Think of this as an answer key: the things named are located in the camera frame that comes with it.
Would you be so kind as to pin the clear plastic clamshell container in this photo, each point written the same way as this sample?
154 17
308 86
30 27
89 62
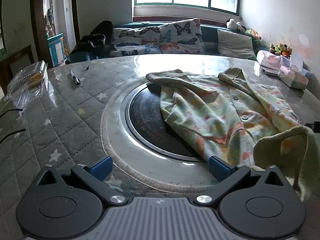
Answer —
27 85

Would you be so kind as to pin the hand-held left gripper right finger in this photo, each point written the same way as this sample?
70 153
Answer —
218 168

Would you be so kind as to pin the dark wooden side table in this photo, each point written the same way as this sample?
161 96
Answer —
17 60

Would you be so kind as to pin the green and orange toy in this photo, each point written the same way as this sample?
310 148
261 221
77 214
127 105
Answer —
253 33

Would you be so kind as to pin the hanging clothes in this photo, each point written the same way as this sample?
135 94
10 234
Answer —
50 22

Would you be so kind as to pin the blue cabinet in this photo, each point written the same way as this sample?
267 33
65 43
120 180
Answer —
56 47

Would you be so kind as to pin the black bag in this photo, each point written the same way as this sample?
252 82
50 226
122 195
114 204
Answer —
100 35

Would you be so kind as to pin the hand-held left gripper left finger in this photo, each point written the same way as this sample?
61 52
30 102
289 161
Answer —
101 167

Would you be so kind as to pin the floral button-up shirt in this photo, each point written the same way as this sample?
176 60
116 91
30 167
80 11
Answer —
215 110

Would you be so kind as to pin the clear plastic storage box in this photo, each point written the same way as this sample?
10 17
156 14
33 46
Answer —
285 60

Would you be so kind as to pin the panda plush toy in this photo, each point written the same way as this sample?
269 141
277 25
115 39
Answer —
235 25

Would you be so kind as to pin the dark wooden door frame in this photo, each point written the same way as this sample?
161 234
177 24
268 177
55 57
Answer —
37 17

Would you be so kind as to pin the brown cake piece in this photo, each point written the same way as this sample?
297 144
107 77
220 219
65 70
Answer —
36 78

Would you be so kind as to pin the round black induction cooktop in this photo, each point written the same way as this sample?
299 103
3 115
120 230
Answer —
147 120

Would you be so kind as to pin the black-framed glasses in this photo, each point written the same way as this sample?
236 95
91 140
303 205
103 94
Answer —
15 110

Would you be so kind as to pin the grey pillow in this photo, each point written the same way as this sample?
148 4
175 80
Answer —
235 43

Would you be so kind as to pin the black marker pen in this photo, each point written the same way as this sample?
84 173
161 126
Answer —
74 77

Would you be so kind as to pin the large butterfly print pillow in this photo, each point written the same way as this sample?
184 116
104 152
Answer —
181 36

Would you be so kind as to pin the pile of small plush toys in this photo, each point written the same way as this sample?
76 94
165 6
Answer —
281 48

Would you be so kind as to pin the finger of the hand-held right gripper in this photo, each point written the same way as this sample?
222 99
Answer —
314 127

